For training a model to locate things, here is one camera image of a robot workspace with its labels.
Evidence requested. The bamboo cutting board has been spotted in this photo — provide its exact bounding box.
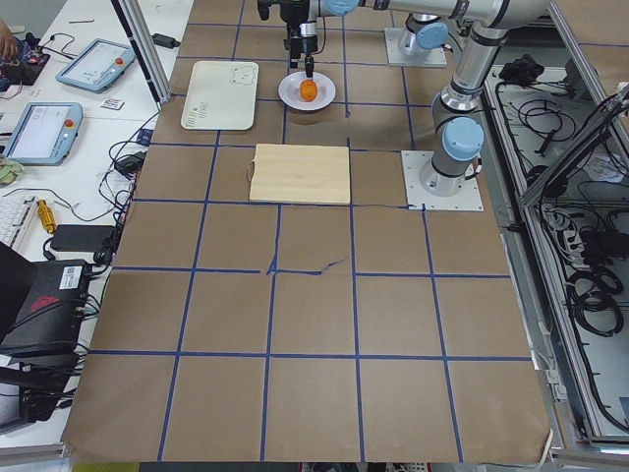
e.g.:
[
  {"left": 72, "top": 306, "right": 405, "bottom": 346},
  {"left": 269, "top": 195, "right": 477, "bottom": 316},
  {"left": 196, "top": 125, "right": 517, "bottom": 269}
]
[{"left": 249, "top": 144, "right": 351, "bottom": 205}]

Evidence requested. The aluminium frame post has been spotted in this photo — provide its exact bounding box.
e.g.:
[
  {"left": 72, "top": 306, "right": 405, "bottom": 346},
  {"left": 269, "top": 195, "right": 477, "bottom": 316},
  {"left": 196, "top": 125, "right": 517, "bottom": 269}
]
[{"left": 110, "top": 0, "right": 172, "bottom": 104}]

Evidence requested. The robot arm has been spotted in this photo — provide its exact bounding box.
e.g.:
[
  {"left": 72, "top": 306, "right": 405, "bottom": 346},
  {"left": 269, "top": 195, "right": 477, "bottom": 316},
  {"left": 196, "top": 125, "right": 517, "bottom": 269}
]
[
  {"left": 275, "top": 1, "right": 449, "bottom": 79},
  {"left": 359, "top": 0, "right": 549, "bottom": 197}
]

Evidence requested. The small printed card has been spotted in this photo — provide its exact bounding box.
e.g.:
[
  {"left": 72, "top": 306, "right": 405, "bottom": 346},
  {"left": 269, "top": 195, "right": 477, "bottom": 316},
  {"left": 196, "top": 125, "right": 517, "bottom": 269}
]
[{"left": 101, "top": 98, "right": 125, "bottom": 110}]

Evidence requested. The teach pendant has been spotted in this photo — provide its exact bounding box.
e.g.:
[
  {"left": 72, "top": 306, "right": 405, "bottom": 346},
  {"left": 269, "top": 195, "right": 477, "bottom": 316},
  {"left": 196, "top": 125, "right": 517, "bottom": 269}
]
[
  {"left": 55, "top": 38, "right": 136, "bottom": 92},
  {"left": 4, "top": 102, "right": 84, "bottom": 166}
]

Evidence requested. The black computer box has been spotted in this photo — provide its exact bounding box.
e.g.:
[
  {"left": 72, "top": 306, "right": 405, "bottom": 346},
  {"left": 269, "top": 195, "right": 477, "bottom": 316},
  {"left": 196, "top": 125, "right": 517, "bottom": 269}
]
[{"left": 1, "top": 260, "right": 90, "bottom": 358}]

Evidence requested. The black power adapter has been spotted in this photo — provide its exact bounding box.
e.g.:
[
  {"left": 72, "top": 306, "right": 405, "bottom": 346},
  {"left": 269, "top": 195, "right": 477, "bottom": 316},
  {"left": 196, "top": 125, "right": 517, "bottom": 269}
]
[{"left": 151, "top": 33, "right": 181, "bottom": 49}]

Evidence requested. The brass cylinder tool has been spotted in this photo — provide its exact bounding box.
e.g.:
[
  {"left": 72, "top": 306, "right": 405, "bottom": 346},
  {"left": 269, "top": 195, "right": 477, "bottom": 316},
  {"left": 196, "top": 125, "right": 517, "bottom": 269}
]
[{"left": 36, "top": 200, "right": 57, "bottom": 234}]

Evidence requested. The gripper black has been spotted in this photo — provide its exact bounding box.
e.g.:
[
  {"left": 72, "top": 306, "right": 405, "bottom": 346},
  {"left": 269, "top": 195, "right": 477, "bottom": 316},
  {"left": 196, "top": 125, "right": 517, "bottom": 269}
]
[{"left": 283, "top": 0, "right": 319, "bottom": 79}]

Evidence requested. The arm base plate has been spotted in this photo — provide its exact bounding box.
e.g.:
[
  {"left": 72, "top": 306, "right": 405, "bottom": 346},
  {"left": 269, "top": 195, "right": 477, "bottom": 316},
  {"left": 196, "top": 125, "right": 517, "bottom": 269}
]
[
  {"left": 384, "top": 23, "right": 448, "bottom": 68},
  {"left": 401, "top": 150, "right": 484, "bottom": 211}
]

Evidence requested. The white round plate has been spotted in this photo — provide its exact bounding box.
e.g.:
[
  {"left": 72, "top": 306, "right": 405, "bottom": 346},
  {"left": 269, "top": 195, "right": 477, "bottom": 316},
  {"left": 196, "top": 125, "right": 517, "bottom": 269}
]
[{"left": 278, "top": 72, "right": 336, "bottom": 111}]

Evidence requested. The orange fruit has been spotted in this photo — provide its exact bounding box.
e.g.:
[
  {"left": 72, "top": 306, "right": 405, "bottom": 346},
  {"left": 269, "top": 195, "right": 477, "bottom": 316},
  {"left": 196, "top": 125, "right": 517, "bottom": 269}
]
[{"left": 299, "top": 78, "right": 318, "bottom": 102}]

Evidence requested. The white keyboard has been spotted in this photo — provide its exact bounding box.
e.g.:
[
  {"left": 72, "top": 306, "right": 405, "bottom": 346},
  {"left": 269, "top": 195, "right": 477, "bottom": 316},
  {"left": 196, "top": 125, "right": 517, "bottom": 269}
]
[{"left": 0, "top": 195, "right": 36, "bottom": 250}]

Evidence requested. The cream bear tray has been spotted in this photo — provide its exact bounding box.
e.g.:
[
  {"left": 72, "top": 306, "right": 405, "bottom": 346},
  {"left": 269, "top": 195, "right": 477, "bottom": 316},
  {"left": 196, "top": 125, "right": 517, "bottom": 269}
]
[{"left": 181, "top": 61, "right": 259, "bottom": 131}]

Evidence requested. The near teach pendant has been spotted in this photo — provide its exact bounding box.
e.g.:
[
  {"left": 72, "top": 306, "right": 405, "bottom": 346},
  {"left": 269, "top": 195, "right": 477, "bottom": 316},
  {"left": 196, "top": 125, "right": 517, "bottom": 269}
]
[{"left": 4, "top": 102, "right": 84, "bottom": 166}]

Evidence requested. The far teach pendant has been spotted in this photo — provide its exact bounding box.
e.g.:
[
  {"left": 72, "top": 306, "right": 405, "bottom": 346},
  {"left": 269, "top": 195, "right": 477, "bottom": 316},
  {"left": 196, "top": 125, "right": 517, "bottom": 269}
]
[{"left": 55, "top": 38, "right": 136, "bottom": 92}]

